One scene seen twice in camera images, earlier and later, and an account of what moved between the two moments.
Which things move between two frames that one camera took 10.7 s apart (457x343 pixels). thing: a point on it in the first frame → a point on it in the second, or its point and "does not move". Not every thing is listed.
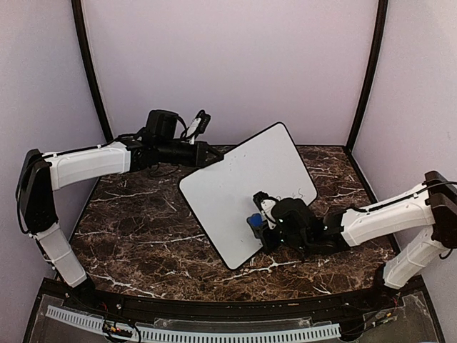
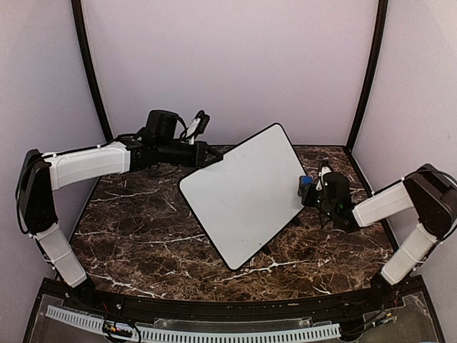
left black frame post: x=89 y=68 does not move
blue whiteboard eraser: x=255 y=220 → x=304 y=181
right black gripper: x=270 y=244 → x=306 y=198
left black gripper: x=201 y=157 does not move
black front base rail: x=140 y=306 does not move
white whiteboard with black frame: x=221 y=194 does not move
